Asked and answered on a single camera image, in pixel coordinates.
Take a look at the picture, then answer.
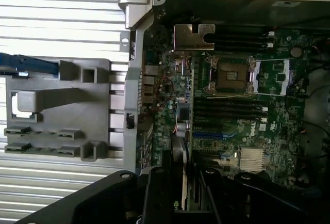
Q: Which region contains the silver finned chipset heatsink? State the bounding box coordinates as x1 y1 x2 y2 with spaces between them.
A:
240 148 266 176

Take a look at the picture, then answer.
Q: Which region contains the green Dell motherboard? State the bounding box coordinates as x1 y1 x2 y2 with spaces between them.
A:
141 22 314 183

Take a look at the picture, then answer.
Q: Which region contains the blue expansion slot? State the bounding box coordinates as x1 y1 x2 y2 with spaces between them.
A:
192 132 224 140

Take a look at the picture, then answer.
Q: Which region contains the grey parts rack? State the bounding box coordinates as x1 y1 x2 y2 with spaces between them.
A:
4 58 112 163

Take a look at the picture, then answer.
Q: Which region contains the black RAM slot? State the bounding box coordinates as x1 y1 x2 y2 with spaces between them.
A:
215 44 275 51
215 38 275 45
193 98 269 105
193 117 269 124
193 104 269 111
215 25 275 33
193 110 269 118
215 31 275 39

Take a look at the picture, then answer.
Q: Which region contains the black expansion slot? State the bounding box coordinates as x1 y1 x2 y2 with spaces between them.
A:
193 124 224 132

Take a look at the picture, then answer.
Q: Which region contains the green RAM stick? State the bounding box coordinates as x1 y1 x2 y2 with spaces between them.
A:
4 127 81 139

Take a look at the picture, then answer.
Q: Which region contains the silver open PC case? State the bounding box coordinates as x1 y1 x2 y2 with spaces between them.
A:
117 0 330 191

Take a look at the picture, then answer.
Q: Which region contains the silver rear port stack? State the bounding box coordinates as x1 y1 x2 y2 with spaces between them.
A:
143 65 158 107

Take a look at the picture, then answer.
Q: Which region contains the CPU with grey lid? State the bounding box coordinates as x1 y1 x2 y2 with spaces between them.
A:
12 91 40 119

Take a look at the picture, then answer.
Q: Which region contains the CPU socket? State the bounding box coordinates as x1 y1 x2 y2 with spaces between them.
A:
202 52 258 98

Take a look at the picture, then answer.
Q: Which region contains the bronze metal socket cover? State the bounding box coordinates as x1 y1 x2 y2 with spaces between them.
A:
174 24 216 52

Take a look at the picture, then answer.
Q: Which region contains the thin wire locking lever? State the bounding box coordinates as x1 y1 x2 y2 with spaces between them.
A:
205 92 258 100

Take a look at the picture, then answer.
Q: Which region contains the white plastic bracket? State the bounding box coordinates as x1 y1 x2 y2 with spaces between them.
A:
280 60 293 95
254 60 264 94

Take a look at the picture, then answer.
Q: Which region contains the black wire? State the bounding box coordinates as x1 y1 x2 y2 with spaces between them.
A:
293 61 330 98

